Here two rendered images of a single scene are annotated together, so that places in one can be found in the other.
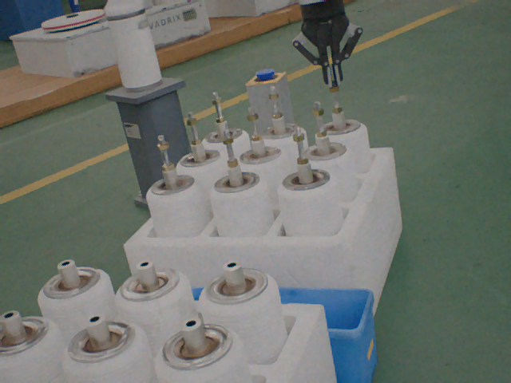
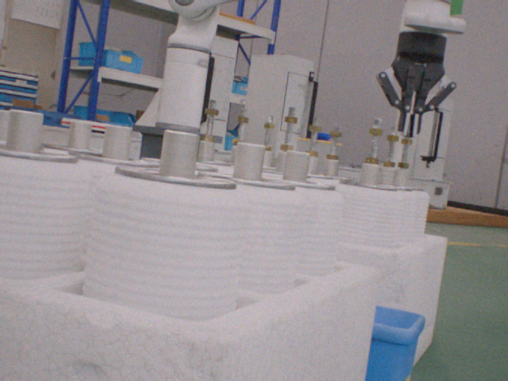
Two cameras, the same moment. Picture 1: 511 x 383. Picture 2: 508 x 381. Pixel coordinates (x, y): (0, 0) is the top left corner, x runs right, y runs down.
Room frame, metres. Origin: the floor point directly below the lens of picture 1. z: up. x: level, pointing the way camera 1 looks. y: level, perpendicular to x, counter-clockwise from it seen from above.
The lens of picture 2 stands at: (0.05, 0.12, 0.27)
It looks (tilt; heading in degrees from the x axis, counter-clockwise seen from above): 3 degrees down; 357
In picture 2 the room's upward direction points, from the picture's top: 8 degrees clockwise
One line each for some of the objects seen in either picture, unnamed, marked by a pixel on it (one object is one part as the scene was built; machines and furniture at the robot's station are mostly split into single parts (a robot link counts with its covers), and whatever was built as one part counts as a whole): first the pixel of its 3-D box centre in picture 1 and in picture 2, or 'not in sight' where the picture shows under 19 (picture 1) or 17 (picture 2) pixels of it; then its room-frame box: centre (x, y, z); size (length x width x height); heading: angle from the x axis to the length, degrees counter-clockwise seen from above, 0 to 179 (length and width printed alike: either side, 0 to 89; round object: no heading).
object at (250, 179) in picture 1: (236, 183); (283, 174); (1.06, 0.03, 0.25); 0.08 x 0.08 x 0.01
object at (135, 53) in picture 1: (135, 52); (183, 91); (1.69, 0.21, 0.39); 0.09 x 0.09 x 0.17; 38
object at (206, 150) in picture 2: (171, 178); (205, 153); (1.11, 0.13, 0.26); 0.02 x 0.02 x 0.03
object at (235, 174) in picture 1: (235, 175); (284, 164); (1.06, 0.03, 0.26); 0.02 x 0.02 x 0.03
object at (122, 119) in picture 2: not in sight; (104, 121); (6.47, 1.13, 0.36); 0.50 x 0.38 x 0.21; 39
